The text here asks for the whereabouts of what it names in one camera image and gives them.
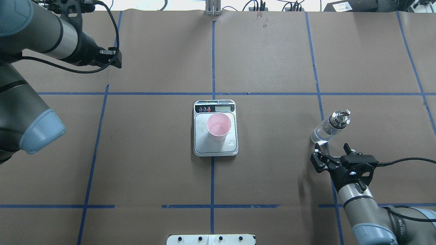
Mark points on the pink plastic cup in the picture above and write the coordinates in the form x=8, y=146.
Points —
x=218, y=126

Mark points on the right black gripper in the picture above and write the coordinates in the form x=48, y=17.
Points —
x=342, y=177

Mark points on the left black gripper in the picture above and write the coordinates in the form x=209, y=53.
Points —
x=87, y=50

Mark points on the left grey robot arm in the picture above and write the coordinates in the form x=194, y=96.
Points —
x=50, y=32

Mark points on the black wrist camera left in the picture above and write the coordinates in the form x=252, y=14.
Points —
x=69, y=10

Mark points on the silver kitchen scale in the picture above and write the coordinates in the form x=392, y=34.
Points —
x=203, y=145

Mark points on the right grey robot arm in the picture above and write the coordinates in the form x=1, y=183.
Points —
x=371, y=224

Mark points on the glass sauce bottle steel spout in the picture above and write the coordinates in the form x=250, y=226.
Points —
x=331, y=126

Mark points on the aluminium frame post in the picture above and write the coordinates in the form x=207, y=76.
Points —
x=213, y=7

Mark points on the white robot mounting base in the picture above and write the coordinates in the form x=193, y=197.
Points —
x=211, y=239

